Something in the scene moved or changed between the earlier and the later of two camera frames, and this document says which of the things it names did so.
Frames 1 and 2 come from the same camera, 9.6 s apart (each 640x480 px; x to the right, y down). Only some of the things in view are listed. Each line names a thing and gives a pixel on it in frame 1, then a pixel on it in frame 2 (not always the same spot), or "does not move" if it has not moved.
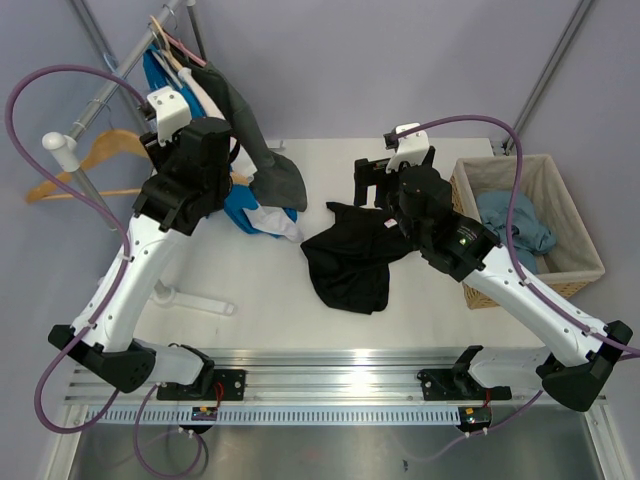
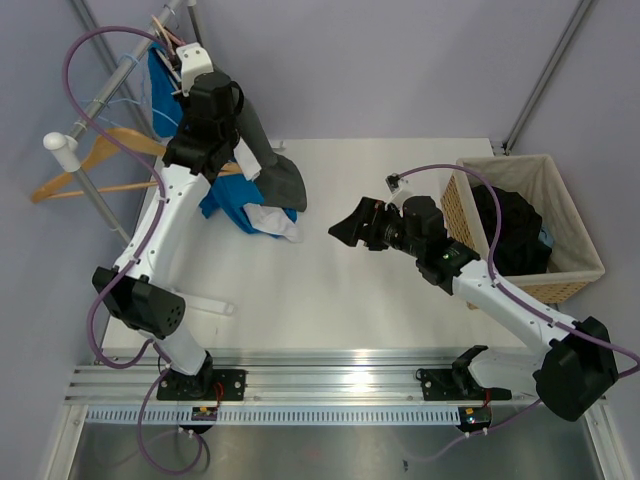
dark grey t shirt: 278,181 does not move
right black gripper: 368,173 to 372,212
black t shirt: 350,260 to 520,249
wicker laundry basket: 549,234 does not move
